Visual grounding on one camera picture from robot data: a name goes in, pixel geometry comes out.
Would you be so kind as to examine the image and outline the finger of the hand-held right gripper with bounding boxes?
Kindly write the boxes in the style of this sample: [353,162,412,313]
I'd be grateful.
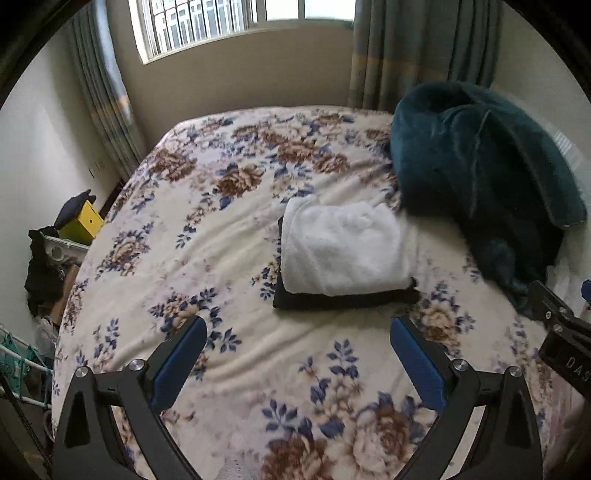
[527,280,579,334]

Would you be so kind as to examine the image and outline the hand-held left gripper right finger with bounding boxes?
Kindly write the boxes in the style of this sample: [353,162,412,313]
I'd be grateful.
[389,315,544,480]

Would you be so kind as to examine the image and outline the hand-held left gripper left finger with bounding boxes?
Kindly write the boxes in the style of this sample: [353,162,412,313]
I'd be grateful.
[52,315,208,480]

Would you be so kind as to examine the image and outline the white towel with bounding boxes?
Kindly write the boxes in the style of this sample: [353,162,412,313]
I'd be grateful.
[280,196,416,297]

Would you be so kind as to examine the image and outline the black hanging clothes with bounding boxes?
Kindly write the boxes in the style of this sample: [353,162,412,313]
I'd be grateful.
[25,226,65,319]

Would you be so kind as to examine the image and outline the black folded garment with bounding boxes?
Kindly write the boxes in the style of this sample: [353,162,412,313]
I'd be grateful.
[272,216,421,311]

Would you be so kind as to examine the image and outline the small white knit cloth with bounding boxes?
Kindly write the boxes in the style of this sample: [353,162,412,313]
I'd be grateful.
[217,455,259,480]

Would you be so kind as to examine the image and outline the floral blanket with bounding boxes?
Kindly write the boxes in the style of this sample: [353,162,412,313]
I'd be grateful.
[51,105,591,480]

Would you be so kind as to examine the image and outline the dark green blanket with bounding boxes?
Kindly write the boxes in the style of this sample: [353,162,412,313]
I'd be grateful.
[389,80,587,319]

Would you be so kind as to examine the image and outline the white plastic basket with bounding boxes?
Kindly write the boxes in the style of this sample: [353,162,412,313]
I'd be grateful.
[41,233,90,274]

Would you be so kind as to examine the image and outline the yellow box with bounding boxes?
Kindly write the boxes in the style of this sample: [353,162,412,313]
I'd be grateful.
[59,202,105,246]

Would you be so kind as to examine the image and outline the dark cloth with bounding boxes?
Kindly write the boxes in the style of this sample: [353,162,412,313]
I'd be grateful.
[54,189,98,229]

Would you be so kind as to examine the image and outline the grey striped curtain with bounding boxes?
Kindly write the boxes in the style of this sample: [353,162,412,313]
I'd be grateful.
[69,0,148,168]
[347,0,504,114]

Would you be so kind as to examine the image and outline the barred window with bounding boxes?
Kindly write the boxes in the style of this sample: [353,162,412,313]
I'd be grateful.
[128,0,356,65]

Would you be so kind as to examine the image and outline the green wire rack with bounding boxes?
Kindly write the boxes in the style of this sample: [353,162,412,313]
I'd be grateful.
[0,323,54,408]

